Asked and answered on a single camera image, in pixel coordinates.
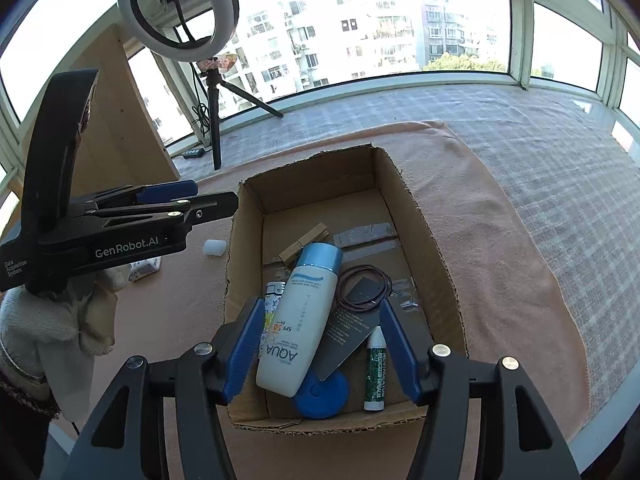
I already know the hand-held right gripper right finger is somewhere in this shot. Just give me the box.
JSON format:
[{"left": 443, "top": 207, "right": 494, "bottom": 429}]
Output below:
[{"left": 378, "top": 299, "right": 581, "bottom": 480}]

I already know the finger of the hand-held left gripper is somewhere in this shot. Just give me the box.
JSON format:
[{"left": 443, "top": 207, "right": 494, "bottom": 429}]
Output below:
[
  {"left": 82, "top": 179, "right": 199, "bottom": 209},
  {"left": 82, "top": 191, "right": 240, "bottom": 233}
]

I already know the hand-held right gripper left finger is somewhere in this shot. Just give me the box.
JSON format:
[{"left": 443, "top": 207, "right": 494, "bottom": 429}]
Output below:
[{"left": 75, "top": 297, "right": 266, "bottom": 480}]

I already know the green lip balm tube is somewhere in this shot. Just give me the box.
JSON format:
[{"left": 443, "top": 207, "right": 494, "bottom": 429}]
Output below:
[{"left": 363, "top": 325, "right": 388, "bottom": 412}]

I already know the white sunscreen bottle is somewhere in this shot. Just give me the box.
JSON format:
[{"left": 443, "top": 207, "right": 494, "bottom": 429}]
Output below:
[{"left": 255, "top": 242, "right": 344, "bottom": 398}]

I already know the dark card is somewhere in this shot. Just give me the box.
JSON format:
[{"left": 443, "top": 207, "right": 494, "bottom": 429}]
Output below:
[{"left": 312, "top": 275, "right": 396, "bottom": 381}]

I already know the patterned white lighter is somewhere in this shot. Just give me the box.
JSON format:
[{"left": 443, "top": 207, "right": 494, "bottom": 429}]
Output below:
[{"left": 256, "top": 280, "right": 287, "bottom": 358}]

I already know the brown hair tie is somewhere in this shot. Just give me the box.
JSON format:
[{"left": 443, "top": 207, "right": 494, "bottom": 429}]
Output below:
[{"left": 334, "top": 266, "right": 396, "bottom": 311}]

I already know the patterned white tissue pack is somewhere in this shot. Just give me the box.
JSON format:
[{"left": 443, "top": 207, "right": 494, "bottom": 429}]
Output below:
[{"left": 129, "top": 257, "right": 163, "bottom": 283}]

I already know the wooden clothespin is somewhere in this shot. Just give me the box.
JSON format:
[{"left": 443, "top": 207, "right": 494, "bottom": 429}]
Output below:
[{"left": 277, "top": 223, "right": 332, "bottom": 266}]

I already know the cardboard box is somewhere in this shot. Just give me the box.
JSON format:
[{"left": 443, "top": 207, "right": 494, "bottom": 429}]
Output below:
[{"left": 222, "top": 144, "right": 471, "bottom": 433}]

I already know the person's left hand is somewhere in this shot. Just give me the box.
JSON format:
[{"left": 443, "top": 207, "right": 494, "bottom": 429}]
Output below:
[{"left": 0, "top": 262, "right": 132, "bottom": 421}]

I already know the light wooden board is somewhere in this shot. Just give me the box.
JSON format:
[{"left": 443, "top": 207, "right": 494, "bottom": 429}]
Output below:
[{"left": 70, "top": 25, "right": 182, "bottom": 196}]

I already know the blue round disc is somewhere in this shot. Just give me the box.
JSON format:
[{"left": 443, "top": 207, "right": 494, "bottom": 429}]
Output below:
[{"left": 293, "top": 367, "right": 349, "bottom": 420}]

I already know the grey checked cloth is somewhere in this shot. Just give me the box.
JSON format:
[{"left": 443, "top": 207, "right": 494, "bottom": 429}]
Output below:
[{"left": 165, "top": 82, "right": 640, "bottom": 431}]

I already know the black ring light cable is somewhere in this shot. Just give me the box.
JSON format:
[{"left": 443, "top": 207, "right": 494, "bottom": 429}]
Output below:
[{"left": 190, "top": 60, "right": 213, "bottom": 153}]

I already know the white ring light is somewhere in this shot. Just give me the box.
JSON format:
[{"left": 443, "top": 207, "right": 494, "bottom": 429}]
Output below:
[{"left": 116, "top": 0, "right": 241, "bottom": 63}]

